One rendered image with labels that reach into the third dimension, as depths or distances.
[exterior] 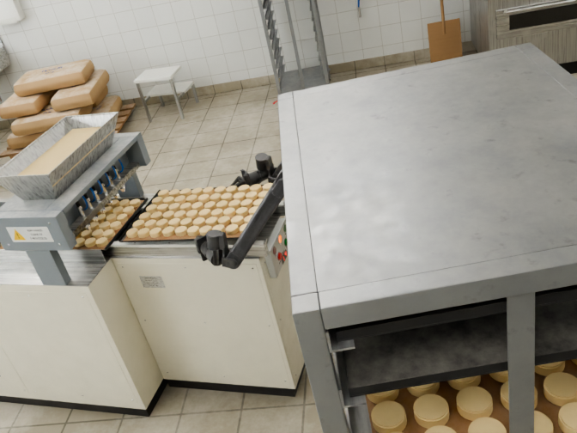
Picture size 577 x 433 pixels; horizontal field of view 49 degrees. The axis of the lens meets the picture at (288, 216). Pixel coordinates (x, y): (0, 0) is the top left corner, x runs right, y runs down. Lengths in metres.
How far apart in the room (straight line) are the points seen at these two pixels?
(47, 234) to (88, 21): 4.57
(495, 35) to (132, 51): 3.60
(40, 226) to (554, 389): 2.06
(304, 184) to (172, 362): 2.32
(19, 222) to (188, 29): 4.34
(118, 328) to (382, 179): 2.17
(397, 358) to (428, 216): 0.18
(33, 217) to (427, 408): 1.95
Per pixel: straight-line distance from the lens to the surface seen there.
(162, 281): 2.77
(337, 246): 0.75
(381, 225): 0.77
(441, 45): 6.35
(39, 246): 2.70
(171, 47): 6.80
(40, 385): 3.41
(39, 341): 3.14
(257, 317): 2.71
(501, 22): 5.58
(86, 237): 2.90
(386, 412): 0.96
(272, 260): 2.55
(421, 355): 0.81
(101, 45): 7.02
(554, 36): 5.76
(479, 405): 0.96
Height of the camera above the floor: 2.25
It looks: 31 degrees down
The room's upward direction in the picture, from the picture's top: 13 degrees counter-clockwise
